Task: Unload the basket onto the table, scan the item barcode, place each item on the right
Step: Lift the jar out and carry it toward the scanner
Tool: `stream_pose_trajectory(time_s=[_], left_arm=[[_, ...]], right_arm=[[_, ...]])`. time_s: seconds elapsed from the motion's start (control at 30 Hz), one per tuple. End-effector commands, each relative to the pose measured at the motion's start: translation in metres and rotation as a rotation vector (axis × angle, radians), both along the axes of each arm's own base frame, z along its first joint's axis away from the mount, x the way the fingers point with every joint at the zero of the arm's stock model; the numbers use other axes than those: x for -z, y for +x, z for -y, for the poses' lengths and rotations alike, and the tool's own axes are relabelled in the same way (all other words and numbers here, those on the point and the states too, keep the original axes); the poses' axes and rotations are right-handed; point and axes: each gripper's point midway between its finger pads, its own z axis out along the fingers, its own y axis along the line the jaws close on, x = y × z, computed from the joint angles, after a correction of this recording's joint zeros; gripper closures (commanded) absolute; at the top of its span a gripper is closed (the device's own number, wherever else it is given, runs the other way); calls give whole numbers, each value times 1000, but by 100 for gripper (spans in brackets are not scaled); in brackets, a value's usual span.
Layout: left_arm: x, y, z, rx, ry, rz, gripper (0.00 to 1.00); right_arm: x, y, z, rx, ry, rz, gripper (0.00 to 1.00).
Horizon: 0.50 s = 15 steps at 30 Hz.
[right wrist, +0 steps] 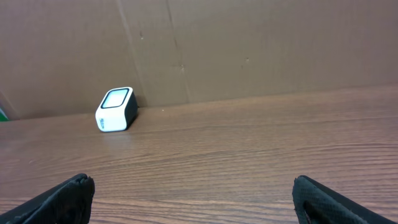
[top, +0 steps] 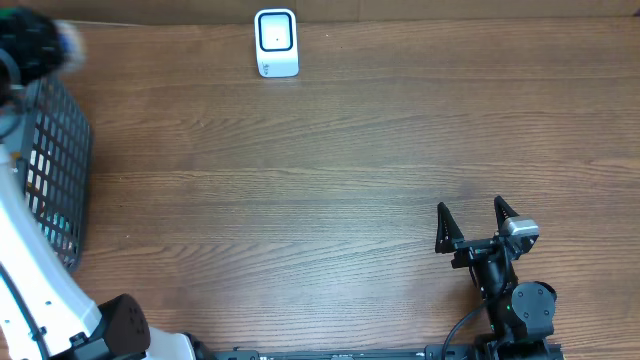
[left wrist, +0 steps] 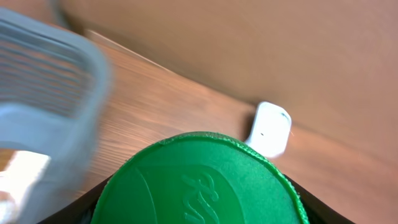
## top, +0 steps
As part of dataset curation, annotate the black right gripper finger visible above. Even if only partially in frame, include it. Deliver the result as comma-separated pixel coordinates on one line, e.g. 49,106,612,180
494,196,519,233
435,202,464,254

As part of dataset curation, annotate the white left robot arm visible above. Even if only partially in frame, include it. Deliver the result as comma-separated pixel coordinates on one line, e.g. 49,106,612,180
1,7,210,360

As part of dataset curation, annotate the white barcode scanner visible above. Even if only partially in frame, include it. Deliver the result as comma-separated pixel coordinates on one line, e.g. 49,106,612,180
254,8,299,78

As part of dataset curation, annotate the grey plastic mesh basket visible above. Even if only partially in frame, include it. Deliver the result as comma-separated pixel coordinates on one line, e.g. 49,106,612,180
13,76,93,272

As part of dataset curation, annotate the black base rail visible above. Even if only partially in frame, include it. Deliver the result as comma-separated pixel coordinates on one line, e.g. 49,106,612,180
212,345,565,360

